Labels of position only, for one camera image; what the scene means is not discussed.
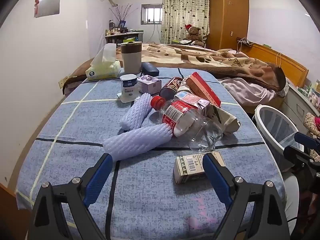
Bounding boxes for silver wall poster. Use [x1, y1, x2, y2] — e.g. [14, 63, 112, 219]
[34, 0, 62, 18]

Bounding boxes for yellow charging cable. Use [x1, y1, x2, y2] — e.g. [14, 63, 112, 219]
[275, 51, 284, 69]

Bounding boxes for pink milk carton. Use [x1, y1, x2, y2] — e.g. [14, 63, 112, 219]
[174, 92, 210, 117]

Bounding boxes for brown printed blanket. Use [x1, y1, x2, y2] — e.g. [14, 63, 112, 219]
[62, 42, 287, 96]

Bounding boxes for floral cloth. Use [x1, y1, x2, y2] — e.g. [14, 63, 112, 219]
[303, 112, 320, 137]

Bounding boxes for white mesh waste bin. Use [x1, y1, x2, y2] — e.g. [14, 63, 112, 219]
[254, 104, 307, 173]

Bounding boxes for wooden bed frame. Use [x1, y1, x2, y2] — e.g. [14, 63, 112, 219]
[237, 42, 309, 114]

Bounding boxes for white desk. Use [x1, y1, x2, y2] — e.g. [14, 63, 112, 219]
[105, 31, 145, 47]

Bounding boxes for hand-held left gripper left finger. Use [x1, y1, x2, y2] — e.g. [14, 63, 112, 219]
[27, 152, 116, 240]

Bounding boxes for long red white box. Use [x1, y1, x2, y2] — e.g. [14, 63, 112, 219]
[186, 72, 222, 108]

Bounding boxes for white foam net sleeve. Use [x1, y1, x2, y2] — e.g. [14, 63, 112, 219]
[103, 124, 173, 161]
[119, 93, 153, 130]

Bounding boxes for heart patterned curtain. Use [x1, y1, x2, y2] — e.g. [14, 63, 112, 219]
[160, 0, 210, 44]

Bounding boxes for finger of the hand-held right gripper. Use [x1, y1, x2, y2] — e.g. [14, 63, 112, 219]
[283, 146, 316, 167]
[294, 132, 320, 151]

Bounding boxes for white paper bag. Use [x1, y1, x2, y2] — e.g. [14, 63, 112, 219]
[179, 76, 241, 136]

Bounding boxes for grey drawer cabinet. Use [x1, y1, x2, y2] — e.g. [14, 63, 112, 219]
[280, 84, 320, 130]

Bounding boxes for red drink can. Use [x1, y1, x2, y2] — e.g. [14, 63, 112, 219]
[159, 77, 185, 100]

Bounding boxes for blue checked tablecloth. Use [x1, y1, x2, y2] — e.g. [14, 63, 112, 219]
[15, 66, 287, 240]

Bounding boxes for wooden wardrobe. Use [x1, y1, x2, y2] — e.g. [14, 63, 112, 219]
[207, 0, 250, 52]

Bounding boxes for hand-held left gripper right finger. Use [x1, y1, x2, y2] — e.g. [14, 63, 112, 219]
[202, 152, 292, 240]

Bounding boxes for small purple box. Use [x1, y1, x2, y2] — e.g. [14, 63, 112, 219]
[137, 75, 162, 95]

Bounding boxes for dark blue glasses case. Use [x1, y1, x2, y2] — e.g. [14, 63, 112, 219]
[141, 62, 159, 76]

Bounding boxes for white blue-label plastic bottle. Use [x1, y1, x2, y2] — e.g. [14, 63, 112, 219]
[117, 74, 142, 103]

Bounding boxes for power strip with chargers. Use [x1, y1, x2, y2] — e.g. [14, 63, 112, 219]
[236, 37, 254, 46]

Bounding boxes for vase with bare branches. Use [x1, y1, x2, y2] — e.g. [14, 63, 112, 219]
[109, 4, 139, 29]

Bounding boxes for row of small cosmetic boxes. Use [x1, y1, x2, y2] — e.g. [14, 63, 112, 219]
[296, 79, 320, 108]

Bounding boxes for cluster of jars and bottles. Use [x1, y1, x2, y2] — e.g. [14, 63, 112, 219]
[105, 20, 129, 36]

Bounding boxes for barred window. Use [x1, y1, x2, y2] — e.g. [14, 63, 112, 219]
[141, 4, 163, 25]

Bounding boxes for pink bed sheet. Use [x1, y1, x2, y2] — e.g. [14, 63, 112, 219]
[221, 50, 278, 107]

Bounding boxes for green patterned small carton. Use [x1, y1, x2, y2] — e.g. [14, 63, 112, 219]
[173, 151, 225, 185]

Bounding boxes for teddy bear red hat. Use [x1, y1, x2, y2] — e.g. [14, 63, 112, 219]
[180, 24, 205, 47]

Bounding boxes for yellow tissue pack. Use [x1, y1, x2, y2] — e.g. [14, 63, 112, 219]
[85, 43, 121, 81]

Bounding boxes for clear plastic bottle red cap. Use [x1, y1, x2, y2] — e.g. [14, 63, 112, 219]
[150, 95, 223, 153]

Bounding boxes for person's grey pants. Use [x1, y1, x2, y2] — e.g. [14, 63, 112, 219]
[282, 171, 300, 233]

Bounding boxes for grey cup brown lid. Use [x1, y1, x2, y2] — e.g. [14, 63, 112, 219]
[121, 42, 143, 74]

